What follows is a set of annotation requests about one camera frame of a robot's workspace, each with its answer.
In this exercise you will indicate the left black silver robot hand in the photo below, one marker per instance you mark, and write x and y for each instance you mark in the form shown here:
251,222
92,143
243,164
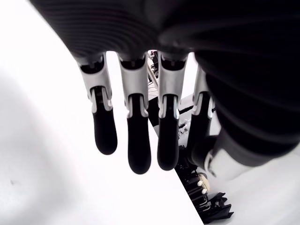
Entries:
211,35

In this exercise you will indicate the black cabinet on casters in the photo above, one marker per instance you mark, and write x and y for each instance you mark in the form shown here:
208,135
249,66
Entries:
153,112

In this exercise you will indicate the cream padded object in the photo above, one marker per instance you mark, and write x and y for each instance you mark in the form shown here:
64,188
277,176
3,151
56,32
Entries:
202,181

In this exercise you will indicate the black equipment case row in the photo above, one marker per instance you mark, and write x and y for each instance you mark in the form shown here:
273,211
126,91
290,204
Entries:
189,185

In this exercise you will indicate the white frame wooden desk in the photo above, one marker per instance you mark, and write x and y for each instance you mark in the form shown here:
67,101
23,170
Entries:
152,77

